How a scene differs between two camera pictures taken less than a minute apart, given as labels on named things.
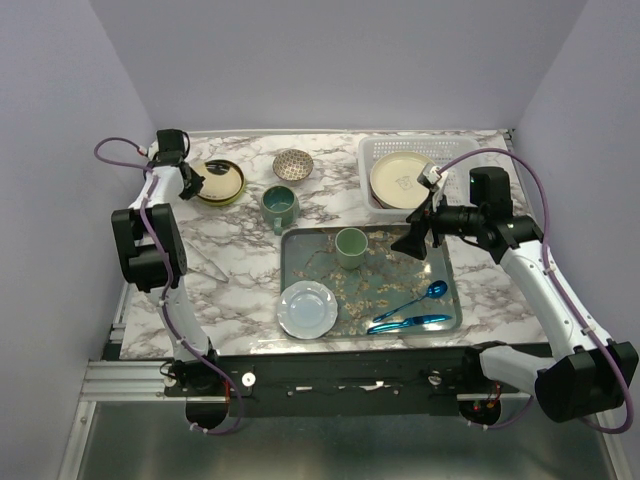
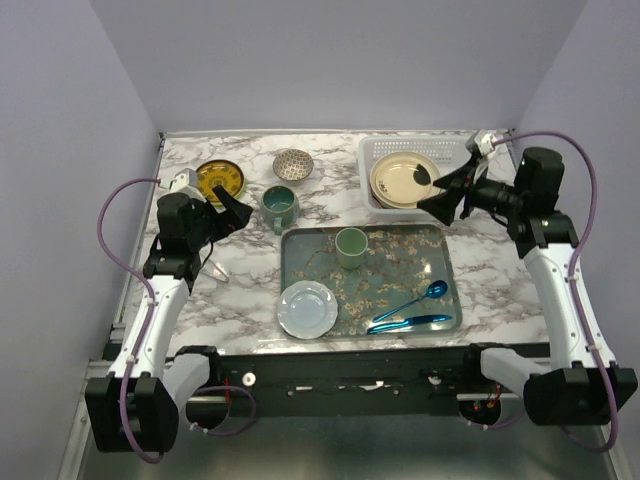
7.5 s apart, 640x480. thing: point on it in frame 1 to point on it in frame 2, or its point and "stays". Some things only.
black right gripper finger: x=422 y=214 to x=459 y=177
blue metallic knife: x=414 y=320 stays
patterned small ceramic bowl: x=292 y=165 stays
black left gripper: x=195 y=186 to x=235 y=216
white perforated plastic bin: x=437 y=149 stays
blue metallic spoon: x=436 y=289 stays
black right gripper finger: x=414 y=242 to x=445 y=206
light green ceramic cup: x=351 y=244 stays
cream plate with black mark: x=224 y=181 to x=401 y=180
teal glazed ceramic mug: x=280 y=207 stays
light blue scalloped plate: x=307 y=309 stays
